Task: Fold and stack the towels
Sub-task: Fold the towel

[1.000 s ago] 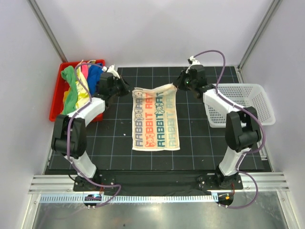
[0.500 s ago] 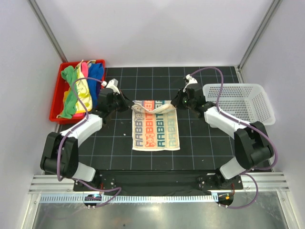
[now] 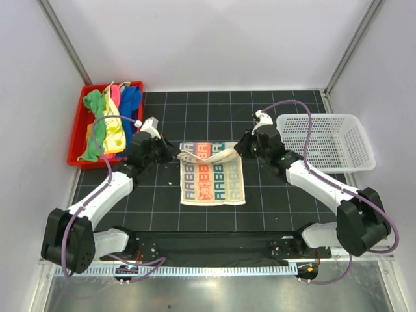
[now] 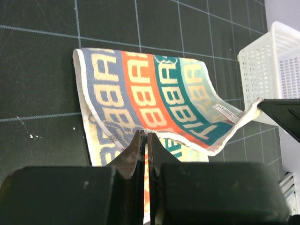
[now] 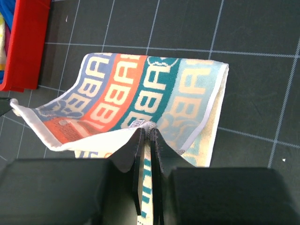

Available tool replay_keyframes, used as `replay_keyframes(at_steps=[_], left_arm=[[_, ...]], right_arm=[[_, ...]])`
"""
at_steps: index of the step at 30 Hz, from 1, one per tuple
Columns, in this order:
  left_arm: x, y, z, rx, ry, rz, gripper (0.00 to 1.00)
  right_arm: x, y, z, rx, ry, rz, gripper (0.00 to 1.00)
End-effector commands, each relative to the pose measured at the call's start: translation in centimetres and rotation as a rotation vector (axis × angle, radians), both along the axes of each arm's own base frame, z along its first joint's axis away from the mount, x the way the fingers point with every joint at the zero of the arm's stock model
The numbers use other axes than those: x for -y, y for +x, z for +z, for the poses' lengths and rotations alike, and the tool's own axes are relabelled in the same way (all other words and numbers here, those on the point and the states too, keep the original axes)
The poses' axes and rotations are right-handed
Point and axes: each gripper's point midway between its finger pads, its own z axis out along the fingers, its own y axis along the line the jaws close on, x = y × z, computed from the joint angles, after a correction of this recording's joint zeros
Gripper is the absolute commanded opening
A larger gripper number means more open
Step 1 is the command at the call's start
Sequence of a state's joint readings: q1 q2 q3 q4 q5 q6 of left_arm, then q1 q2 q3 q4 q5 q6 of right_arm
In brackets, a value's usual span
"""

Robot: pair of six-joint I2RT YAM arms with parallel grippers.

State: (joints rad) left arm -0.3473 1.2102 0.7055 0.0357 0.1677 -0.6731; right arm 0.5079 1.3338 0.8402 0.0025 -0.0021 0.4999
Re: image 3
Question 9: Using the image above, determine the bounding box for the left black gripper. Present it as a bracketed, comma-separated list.
[143, 133, 180, 168]

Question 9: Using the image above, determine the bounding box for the rabbit print towel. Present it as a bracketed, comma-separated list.
[177, 142, 246, 206]

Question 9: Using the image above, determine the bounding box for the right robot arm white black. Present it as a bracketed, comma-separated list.
[235, 125, 399, 257]

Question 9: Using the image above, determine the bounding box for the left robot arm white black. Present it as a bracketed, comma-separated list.
[41, 131, 180, 274]

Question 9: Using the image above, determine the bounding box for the yellow towel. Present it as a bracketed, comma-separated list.
[83, 83, 127, 162]

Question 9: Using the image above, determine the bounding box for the black grid mat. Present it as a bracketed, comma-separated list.
[97, 90, 336, 232]

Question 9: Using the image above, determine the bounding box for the blue towel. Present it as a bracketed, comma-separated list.
[119, 86, 142, 137]

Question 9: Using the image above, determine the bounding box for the red plastic bin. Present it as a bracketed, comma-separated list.
[66, 81, 144, 170]

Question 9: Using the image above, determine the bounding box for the green towel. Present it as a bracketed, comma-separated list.
[83, 90, 106, 163]

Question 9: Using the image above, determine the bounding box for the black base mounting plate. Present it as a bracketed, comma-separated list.
[110, 231, 332, 268]

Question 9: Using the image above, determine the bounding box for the white perforated plastic basket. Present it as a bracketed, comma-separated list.
[276, 114, 376, 174]

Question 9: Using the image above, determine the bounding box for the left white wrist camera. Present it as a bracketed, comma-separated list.
[134, 117, 161, 138]

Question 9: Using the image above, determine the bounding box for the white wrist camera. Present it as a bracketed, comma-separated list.
[134, 117, 161, 138]
[252, 110, 273, 133]

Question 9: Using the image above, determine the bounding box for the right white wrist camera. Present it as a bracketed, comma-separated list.
[252, 110, 273, 133]

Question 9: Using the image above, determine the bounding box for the slotted white cable duct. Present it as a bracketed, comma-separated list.
[73, 263, 298, 278]

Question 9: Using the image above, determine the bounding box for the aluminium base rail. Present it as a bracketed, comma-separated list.
[38, 246, 396, 265]

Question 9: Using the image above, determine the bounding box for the left aluminium frame post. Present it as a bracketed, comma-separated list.
[38, 0, 92, 85]

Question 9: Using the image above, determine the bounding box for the aluminium frame post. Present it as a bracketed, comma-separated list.
[324, 0, 385, 98]
[38, 0, 92, 85]

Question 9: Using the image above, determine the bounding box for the right aluminium frame post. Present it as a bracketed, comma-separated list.
[324, 0, 385, 98]

